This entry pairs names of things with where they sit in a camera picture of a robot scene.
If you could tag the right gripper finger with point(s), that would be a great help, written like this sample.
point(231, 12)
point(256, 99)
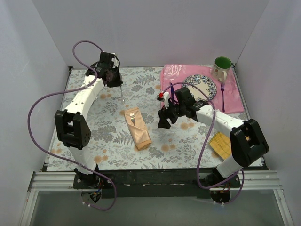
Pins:
point(163, 122)
point(173, 117)

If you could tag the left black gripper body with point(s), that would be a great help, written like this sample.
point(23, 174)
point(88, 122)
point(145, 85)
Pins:
point(115, 82)

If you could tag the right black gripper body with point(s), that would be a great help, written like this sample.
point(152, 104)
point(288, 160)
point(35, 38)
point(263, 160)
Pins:
point(169, 113)

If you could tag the silver spoon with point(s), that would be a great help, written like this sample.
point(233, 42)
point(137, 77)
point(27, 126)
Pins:
point(122, 96)

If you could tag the orange satin napkin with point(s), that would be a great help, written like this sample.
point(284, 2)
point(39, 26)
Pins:
point(138, 132)

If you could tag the silver fork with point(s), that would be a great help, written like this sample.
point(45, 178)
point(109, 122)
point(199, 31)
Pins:
point(132, 118)

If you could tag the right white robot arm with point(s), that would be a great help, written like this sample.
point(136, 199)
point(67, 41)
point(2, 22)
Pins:
point(247, 141)

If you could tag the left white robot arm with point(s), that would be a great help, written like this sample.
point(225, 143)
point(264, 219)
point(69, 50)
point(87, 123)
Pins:
point(71, 126)

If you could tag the floral mug green inside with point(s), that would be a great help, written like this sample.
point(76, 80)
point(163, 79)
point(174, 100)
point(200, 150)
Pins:
point(220, 68)

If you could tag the purple knife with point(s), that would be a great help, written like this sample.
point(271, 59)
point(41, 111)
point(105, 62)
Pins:
point(172, 93)

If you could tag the blue floral plate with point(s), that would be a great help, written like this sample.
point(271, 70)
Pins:
point(204, 83)

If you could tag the pink floral placemat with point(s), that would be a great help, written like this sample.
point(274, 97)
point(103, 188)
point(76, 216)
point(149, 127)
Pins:
point(176, 74)

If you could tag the purple fork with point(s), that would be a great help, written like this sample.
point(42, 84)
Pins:
point(222, 90)

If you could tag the yellow bamboo mat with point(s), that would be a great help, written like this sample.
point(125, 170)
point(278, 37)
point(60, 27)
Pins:
point(220, 143)

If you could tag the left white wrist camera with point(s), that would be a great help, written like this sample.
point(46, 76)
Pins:
point(116, 62)

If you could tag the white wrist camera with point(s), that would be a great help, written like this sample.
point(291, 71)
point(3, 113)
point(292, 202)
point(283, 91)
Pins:
point(164, 97)
point(116, 62)

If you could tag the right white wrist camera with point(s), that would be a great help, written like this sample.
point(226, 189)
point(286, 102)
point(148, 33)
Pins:
point(164, 97)

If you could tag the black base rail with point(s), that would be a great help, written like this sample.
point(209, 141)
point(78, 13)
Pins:
point(163, 182)

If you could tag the aluminium frame rail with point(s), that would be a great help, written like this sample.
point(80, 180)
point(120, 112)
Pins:
point(65, 181)

